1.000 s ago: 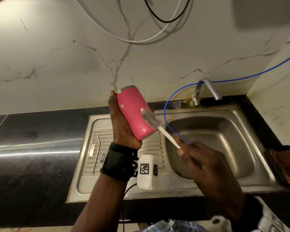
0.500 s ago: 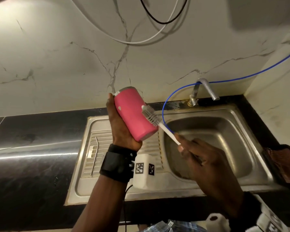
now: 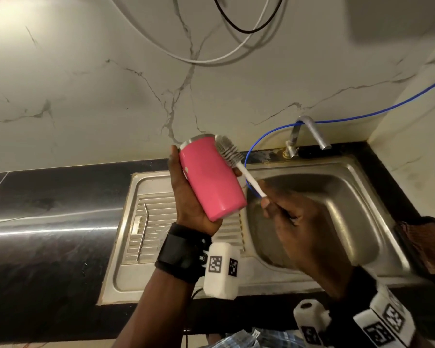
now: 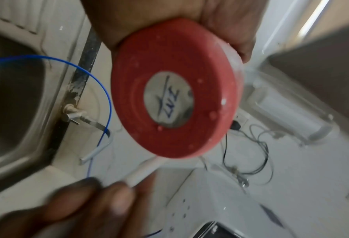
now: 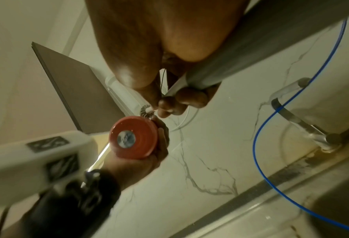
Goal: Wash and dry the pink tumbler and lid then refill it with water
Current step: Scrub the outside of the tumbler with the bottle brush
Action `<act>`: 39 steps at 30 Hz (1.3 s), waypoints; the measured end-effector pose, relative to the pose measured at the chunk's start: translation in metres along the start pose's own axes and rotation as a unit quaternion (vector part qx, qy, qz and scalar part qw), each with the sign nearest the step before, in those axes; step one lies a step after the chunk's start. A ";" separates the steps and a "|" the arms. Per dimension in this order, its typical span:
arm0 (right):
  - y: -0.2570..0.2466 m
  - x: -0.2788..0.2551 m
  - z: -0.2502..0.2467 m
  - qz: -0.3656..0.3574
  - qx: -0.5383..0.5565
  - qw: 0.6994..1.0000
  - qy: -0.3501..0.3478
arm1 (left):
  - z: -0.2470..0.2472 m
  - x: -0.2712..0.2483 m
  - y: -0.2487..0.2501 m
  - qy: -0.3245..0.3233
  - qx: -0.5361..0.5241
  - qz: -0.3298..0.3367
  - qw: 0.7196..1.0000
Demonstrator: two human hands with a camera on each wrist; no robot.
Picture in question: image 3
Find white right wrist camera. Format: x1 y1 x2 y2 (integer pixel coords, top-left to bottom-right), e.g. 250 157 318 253
293 299 333 348

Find metal faucet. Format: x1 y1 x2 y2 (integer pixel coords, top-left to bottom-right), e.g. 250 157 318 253
283 116 332 159

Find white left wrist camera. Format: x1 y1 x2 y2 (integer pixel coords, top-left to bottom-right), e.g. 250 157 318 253
197 241 242 301

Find person's left hand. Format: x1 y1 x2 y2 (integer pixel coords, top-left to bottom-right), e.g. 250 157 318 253
168 145 244 237

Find white bottle brush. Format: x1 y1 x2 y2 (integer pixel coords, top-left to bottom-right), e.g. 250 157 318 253
216 135 268 199

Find stainless steel sink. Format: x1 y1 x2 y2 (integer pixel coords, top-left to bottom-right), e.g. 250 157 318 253
98 154 427 306

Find pink steel tumbler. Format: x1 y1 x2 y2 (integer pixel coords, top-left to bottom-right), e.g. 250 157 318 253
178 133 248 221

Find black left wrist band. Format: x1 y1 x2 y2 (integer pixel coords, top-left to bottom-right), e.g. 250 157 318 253
155 223 213 283

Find person's right hand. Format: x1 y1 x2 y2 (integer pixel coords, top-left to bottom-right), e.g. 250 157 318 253
257 180 354 300

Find blue plaid clothing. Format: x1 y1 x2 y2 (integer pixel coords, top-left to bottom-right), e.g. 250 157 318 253
217 328 305 348

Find bent metal straw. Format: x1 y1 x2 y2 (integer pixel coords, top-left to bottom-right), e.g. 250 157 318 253
136 203 149 261

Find black hanging cable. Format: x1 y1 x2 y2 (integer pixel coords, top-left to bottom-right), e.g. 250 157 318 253
212 0 285 34

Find person's left forearm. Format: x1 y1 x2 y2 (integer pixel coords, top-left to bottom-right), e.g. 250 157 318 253
112 266 196 348

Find black wrist band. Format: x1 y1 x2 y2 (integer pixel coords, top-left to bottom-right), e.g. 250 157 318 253
155 223 213 283
328 266 427 348

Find thin blue tube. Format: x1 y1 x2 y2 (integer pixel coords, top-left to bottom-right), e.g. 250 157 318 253
243 71 435 198

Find black right wrist band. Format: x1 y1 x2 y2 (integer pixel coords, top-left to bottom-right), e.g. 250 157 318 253
328 266 427 348

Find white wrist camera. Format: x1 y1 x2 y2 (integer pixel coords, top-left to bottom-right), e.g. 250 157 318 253
293 299 333 348
197 241 242 301

